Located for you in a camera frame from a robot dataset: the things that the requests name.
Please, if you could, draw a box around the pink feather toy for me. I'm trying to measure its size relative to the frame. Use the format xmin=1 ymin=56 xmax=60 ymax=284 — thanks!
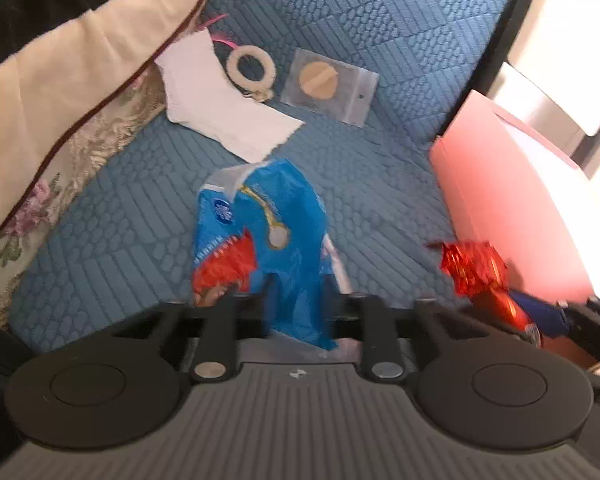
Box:
xmin=200 ymin=12 xmax=238 ymax=53

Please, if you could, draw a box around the red foil packet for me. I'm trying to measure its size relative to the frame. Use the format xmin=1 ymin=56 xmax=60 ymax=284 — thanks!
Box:
xmin=425 ymin=241 xmax=543 ymax=346

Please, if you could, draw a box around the fluffy white ring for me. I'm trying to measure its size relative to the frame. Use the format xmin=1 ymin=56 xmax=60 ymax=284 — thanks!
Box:
xmin=226 ymin=45 xmax=277 ymax=103

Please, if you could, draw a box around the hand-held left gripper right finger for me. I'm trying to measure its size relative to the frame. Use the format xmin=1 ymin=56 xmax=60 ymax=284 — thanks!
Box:
xmin=325 ymin=285 xmax=487 ymax=382

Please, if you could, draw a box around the clear bag with beige puff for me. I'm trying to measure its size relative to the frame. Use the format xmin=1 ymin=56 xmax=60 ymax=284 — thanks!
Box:
xmin=280 ymin=48 xmax=379 ymax=128

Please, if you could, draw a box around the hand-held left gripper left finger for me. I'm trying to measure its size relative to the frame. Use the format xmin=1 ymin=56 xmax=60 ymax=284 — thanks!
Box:
xmin=107 ymin=280 xmax=277 ymax=384

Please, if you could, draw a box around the floral cloth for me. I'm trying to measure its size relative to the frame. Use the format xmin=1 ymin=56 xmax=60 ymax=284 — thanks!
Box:
xmin=0 ymin=67 xmax=173 ymax=331

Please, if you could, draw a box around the pink cardboard box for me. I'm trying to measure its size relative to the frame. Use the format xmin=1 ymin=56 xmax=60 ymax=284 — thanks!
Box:
xmin=428 ymin=89 xmax=600 ymax=306

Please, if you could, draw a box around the printed fleece blanket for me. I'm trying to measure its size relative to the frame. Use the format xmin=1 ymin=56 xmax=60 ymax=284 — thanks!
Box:
xmin=0 ymin=0 xmax=218 ymax=251

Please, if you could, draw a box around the white paper tissue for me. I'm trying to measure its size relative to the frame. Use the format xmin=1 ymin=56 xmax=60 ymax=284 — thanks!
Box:
xmin=155 ymin=27 xmax=305 ymax=163

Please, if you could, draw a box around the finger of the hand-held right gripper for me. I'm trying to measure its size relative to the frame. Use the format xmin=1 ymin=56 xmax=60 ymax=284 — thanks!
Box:
xmin=509 ymin=289 xmax=600 ymax=378

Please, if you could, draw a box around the white plastic panel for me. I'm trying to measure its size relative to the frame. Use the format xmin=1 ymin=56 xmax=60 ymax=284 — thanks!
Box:
xmin=485 ymin=0 xmax=600 ymax=171

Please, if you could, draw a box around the blue snack bag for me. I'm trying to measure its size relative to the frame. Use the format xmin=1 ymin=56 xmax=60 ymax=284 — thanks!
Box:
xmin=192 ymin=158 xmax=338 ymax=352

